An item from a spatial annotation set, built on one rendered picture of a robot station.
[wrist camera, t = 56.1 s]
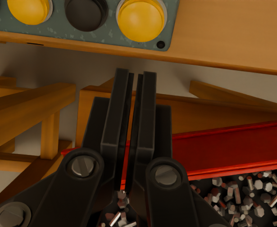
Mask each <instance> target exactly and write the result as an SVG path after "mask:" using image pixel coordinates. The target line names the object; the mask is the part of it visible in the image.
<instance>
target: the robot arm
mask: <svg viewBox="0 0 277 227"><path fill-rule="evenodd" d="M129 70H130V69H126V68H116V72H115V77H114V82H113V87H112V91H111V96H110V98H104V97H97V96H95V97H94V100H93V103H92V107H91V111H90V115H89V118H88V122H87V125H86V129H85V133H84V137H83V140H82V144H81V147H80V148H77V149H74V150H72V151H70V152H69V153H67V154H66V155H65V157H64V158H63V159H62V161H61V163H60V165H59V167H58V169H57V171H55V172H54V173H52V174H50V175H48V176H47V177H45V178H43V179H41V180H40V181H38V182H36V183H35V184H33V185H31V186H30V187H28V188H26V189H25V190H23V191H21V192H19V193H17V194H16V195H14V196H12V197H11V198H9V199H7V200H6V201H4V202H2V203H1V204H0V227H98V225H99V222H100V219H101V216H102V213H103V209H104V208H105V207H107V206H108V205H109V204H111V203H112V202H113V198H114V192H115V191H120V187H121V180H122V172H123V162H124V155H125V148H126V141H127V131H128V123H129V115H130V107H131V99H132V88H133V79H134V73H130V72H129ZM156 82H157V73H156V72H148V71H144V73H143V74H138V80H137V87H136V97H135V104H134V112H133V119H132V130H131V138H130V146H129V154H128V163H127V174H126V182H125V190H124V192H129V204H130V206H131V207H132V208H133V209H134V210H135V212H136V222H137V227H233V226H232V225H231V224H229V223H228V222H227V221H226V220H225V219H224V218H223V217H222V216H221V215H220V214H219V213H218V212H217V211H216V210H215V209H214V208H213V207H212V206H211V205H210V204H208V203H207V202H206V201H205V200H204V199H203V198H202V197H201V196H200V195H199V194H198V193H197V192H196V191H195V190H194V189H193V188H192V187H191V186H190V184H189V179H188V175H187V172H186V170H185V168H184V167H183V165H182V164H181V163H180V162H178V161H177V160H175V159H173V145H172V110H171V106H170V105H163V104H156Z"/></svg>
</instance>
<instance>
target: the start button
mask: <svg viewBox="0 0 277 227"><path fill-rule="evenodd" d="M118 26H119V28H120V30H121V32H122V33H123V34H124V35H125V36H126V37H127V38H129V39H131V40H133V41H137V42H146V41H150V40H152V39H154V38H156V37H157V36H158V35H159V34H160V33H161V31H162V29H163V26H164V11H163V8H162V6H161V4H160V3H159V2H158V1H157V0H125V1H124V2H123V3H122V5H121V7H120V9H119V13H118Z"/></svg>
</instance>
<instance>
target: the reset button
mask: <svg viewBox="0 0 277 227"><path fill-rule="evenodd" d="M7 3H8V7H9V10H10V12H11V14H12V15H13V16H14V17H15V18H16V19H17V20H18V21H20V22H22V23H24V24H28V25H37V24H40V23H42V22H43V21H44V20H45V18H46V17H47V15H48V13H49V10H50V6H49V2H48V0H7Z"/></svg>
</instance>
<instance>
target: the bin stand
mask: <svg viewBox="0 0 277 227"><path fill-rule="evenodd" d="M113 82H114V77H113V78H111V79H109V80H108V81H106V82H105V83H103V84H101V85H100V86H93V85H89V86H86V87H84V88H82V89H81V90H80V91H79V102H78V113H77V128H76V139H75V147H81V144H82V140H83V137H84V133H85V129H86V125H87V122H88V118H89V115H90V111H91V107H92V103H93V100H94V97H95V96H97V97H104V98H110V96H111V91H112V87H113ZM189 93H191V94H193V95H195V96H196V97H198V98H192V97H184V96H177V95H167V94H159V93H156V104H163V105H170V106H171V110H172V134H178V133H185V132H194V131H201V130H208V129H215V128H222V127H231V126H238V125H245V124H252V123H261V122H267V121H274V120H277V103H275V102H271V101H268V100H264V99H261V98H257V97H254V96H250V95H246V94H243V93H239V92H236V91H232V90H229V89H226V88H222V87H219V86H215V85H211V84H208V83H205V82H199V81H191V82H190V88H189ZM135 97H136V91H132V99H131V107H130V115H129V123H128V131H127V141H128V140H130V138H131V130H132V119H133V112H134V104H135Z"/></svg>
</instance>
